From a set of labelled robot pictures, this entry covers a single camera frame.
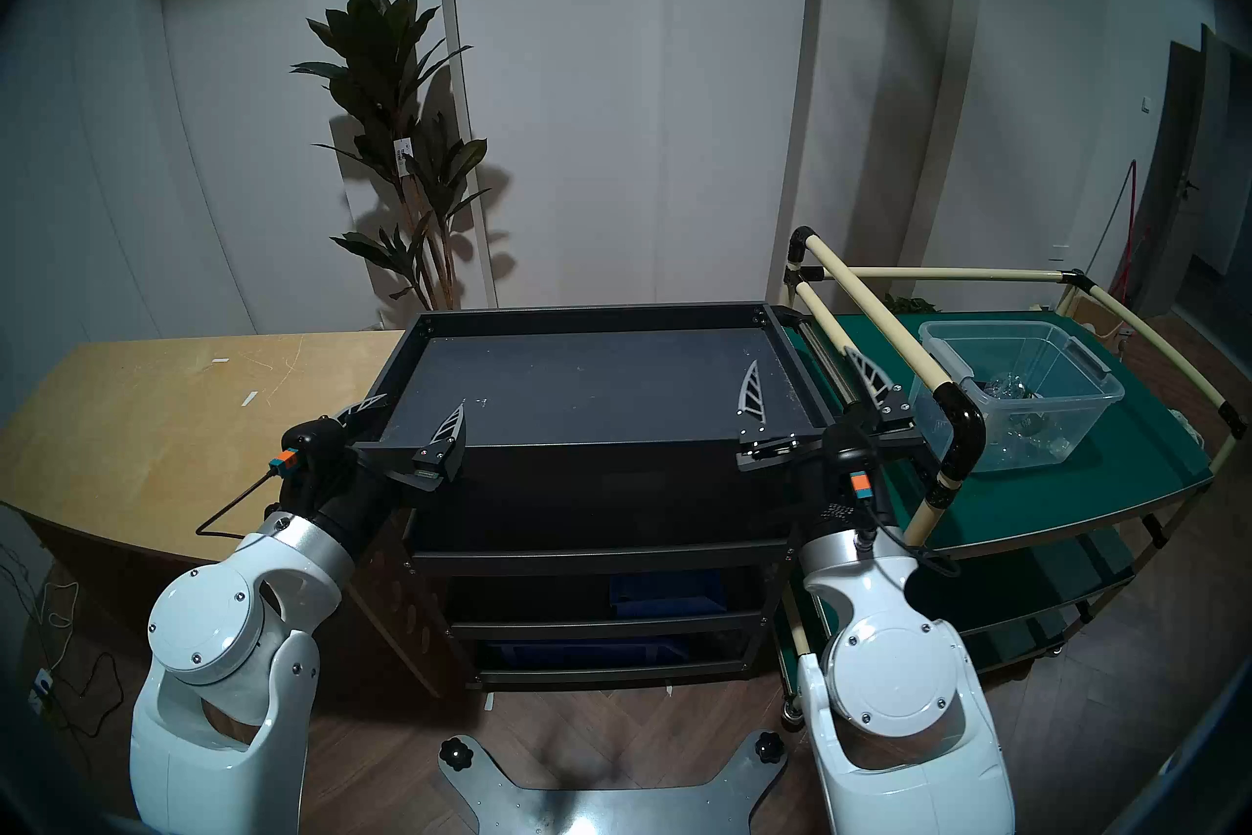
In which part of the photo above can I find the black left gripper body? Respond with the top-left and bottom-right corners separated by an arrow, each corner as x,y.
311,442 -> 439,534

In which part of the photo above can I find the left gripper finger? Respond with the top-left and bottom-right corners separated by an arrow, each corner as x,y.
335,394 -> 391,432
413,402 -> 468,486

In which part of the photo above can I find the red hanging cable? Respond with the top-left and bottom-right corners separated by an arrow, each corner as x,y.
1115,158 -> 1151,296

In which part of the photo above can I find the black metal shelf cart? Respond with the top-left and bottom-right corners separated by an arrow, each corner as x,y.
377,302 -> 867,692

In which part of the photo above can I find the clear plastic storage box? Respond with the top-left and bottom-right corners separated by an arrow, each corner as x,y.
910,320 -> 1126,474

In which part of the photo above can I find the wide blue plastic bin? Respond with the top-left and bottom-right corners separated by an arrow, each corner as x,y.
486,637 -> 691,670

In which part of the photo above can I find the green cart with cream pipes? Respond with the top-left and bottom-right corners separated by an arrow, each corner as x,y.
778,226 -> 1248,731

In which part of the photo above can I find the light wooden desk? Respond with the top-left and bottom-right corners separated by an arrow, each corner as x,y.
0,331 -> 470,697

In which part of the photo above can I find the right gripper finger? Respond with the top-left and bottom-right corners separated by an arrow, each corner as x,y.
736,360 -> 799,473
845,347 -> 920,437

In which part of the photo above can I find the tall dark green potted plant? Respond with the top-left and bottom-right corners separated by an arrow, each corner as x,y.
291,0 -> 490,312

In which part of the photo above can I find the small blue plastic bin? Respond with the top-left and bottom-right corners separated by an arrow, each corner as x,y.
608,571 -> 730,619

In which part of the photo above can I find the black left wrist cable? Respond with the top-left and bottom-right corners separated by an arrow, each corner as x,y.
196,469 -> 285,542

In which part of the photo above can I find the dark door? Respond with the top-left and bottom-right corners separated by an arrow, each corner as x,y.
1140,26 -> 1252,335

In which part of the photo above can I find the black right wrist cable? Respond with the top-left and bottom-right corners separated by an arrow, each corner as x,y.
873,525 -> 964,577

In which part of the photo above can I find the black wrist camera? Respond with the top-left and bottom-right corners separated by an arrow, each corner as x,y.
274,420 -> 345,480
824,424 -> 883,503

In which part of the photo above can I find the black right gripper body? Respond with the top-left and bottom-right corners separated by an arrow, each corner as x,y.
790,430 -> 926,542

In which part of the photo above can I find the white floor cable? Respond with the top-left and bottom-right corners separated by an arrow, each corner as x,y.
0,540 -> 81,677

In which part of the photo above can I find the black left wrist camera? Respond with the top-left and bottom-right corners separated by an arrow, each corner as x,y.
274,420 -> 345,480

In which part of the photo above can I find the grey metal robot base plate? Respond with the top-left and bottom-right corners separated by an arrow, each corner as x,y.
437,730 -> 790,835

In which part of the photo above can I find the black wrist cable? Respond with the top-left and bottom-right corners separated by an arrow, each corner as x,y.
196,469 -> 285,542
873,525 -> 964,577

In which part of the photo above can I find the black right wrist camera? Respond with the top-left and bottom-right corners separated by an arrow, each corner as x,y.
824,424 -> 883,503

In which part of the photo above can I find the black floor cable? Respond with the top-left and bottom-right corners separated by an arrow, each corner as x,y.
49,647 -> 124,738

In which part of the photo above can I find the clear plastic bottle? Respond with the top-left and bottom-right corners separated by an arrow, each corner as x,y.
973,371 -> 1040,406

